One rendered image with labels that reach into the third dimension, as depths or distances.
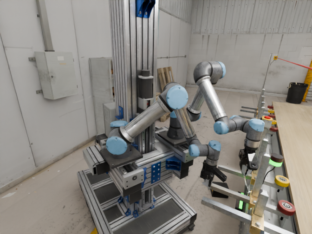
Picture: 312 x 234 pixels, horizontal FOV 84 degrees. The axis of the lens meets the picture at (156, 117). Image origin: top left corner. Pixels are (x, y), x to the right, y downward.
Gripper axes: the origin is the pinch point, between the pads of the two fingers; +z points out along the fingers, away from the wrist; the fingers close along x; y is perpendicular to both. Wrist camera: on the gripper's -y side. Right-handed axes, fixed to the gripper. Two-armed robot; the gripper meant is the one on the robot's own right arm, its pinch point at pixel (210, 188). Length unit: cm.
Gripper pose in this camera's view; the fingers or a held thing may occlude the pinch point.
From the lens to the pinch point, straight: 134.2
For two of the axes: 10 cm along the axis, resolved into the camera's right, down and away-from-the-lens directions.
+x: -5.0, 3.0, -8.2
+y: -8.7, -2.2, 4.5
